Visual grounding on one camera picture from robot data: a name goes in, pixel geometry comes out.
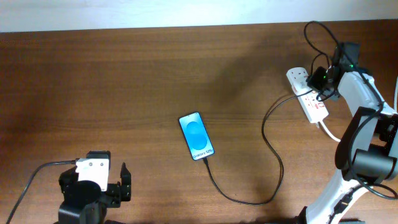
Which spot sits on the blue Samsung smartphone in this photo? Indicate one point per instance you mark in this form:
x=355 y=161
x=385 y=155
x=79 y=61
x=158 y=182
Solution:
x=196 y=136

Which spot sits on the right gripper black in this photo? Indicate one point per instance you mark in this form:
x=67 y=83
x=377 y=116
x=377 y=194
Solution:
x=339 y=61

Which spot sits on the white power strip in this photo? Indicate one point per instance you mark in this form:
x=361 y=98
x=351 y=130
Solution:
x=315 y=111

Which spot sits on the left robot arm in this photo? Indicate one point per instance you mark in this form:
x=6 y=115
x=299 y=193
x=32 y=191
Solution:
x=84 y=210

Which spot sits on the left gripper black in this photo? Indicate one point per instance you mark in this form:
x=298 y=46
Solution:
x=117 y=193

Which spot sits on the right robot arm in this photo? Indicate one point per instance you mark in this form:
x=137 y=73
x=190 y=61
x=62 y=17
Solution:
x=367 y=153

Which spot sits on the white charger plug adapter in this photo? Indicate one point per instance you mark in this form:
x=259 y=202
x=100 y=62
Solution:
x=299 y=84

